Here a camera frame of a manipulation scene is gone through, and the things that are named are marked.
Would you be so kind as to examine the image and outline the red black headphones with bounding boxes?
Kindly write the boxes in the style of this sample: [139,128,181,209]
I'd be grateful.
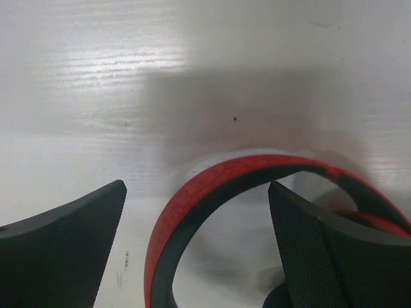
[144,155,410,307]

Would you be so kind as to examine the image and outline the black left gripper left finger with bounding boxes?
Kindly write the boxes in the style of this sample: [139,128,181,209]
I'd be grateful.
[1,180,127,307]

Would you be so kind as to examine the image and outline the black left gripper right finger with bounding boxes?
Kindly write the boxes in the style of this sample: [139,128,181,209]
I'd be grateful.
[268,182,410,307]

